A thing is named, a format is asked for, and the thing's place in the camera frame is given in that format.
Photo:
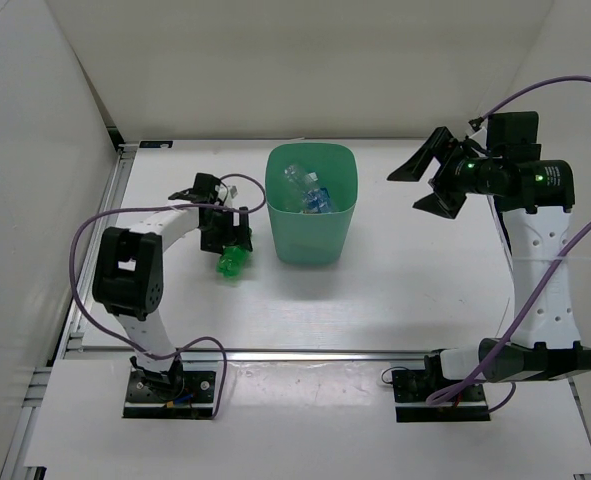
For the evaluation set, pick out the aluminium front table rail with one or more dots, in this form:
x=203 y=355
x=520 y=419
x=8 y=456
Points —
x=255 y=355

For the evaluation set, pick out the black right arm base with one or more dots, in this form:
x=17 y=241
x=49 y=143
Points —
x=412 y=383

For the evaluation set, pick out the aluminium table rail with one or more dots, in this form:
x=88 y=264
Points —
x=70 y=328
x=255 y=355

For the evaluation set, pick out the green plastic bin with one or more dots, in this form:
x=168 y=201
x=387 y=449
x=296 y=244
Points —
x=312 y=239

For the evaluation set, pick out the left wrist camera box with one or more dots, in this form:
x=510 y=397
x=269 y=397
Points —
x=206 y=189

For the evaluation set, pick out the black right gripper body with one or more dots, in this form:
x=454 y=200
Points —
x=457 y=172

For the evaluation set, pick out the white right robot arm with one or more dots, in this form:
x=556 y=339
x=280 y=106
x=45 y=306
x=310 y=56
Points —
x=533 y=199

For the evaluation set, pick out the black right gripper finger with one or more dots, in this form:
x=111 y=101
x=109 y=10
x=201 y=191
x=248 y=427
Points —
x=445 y=205
x=438 y=146

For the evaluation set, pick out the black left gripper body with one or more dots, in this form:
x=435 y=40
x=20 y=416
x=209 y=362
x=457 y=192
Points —
x=219 y=232

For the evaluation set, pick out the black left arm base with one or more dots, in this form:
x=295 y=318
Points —
x=182 y=393

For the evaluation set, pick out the clear bottle white blue label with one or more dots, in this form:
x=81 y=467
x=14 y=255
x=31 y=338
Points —
x=294 y=203

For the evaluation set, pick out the clear unlabelled plastic bottle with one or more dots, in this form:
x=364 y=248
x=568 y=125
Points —
x=300 y=180

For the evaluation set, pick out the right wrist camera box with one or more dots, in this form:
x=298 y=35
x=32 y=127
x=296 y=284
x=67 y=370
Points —
x=513 y=136

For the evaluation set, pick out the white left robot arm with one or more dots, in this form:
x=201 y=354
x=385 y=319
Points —
x=129 y=275

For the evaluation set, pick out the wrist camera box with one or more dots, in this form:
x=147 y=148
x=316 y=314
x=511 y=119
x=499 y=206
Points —
x=513 y=136
x=206 y=189

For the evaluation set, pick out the aluminium left table rail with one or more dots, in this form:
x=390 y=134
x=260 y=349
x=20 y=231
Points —
x=70 y=328

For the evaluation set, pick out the green soda bottle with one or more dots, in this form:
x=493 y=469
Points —
x=232 y=261

